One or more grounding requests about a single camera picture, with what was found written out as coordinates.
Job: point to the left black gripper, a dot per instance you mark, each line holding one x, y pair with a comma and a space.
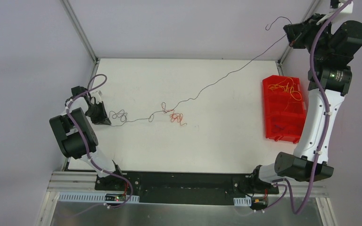
96, 111

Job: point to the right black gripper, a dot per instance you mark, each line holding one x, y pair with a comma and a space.
298, 34

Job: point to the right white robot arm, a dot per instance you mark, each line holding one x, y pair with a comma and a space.
329, 78

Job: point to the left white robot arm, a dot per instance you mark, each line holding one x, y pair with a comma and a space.
76, 138

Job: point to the left controller board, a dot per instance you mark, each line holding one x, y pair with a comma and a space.
115, 198

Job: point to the controller board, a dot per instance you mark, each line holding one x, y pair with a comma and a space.
115, 198
259, 204

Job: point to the red plastic bin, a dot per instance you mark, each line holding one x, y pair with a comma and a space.
284, 111

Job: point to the right controller board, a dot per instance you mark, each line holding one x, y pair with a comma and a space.
259, 204

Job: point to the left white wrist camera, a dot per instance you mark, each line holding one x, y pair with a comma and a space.
96, 97

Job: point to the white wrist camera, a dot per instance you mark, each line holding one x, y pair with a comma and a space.
96, 97
339, 9

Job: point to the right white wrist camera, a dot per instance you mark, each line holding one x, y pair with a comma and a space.
339, 9

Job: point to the aluminium frame rail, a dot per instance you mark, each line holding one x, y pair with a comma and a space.
70, 181

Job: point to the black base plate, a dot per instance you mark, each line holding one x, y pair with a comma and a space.
184, 188

